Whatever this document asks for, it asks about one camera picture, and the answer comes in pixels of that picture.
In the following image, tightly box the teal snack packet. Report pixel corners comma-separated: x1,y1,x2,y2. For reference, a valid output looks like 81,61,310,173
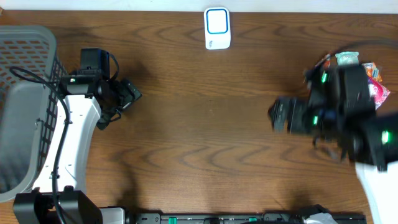
335,52,359,66

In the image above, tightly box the purple red snack packet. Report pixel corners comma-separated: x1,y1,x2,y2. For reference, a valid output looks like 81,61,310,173
368,78,390,109

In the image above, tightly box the small orange snack packet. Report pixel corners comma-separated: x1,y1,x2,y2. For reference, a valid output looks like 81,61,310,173
362,62,382,82

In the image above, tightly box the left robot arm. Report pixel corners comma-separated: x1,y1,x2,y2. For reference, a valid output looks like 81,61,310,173
13,75,142,223

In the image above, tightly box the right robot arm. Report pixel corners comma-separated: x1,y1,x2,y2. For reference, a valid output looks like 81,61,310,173
268,65,397,223

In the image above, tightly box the white barcode scanner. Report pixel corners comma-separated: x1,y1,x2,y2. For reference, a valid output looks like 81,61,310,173
203,7,231,50

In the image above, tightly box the grey plastic basket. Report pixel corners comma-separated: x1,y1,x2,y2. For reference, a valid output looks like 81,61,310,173
1,26,67,202

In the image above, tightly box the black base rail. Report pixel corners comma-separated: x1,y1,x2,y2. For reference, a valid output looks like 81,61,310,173
125,213,367,224

